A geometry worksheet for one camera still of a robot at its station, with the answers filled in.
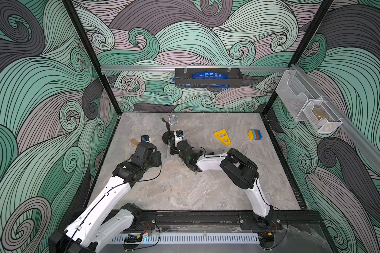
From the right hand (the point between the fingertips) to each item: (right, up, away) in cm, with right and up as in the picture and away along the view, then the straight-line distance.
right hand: (174, 139), depth 93 cm
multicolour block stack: (+54, +2, +11) cm, 55 cm away
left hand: (-8, -5, -16) cm, 19 cm away
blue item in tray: (+22, +39, -1) cm, 44 cm away
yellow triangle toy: (+32, -1, +10) cm, 33 cm away
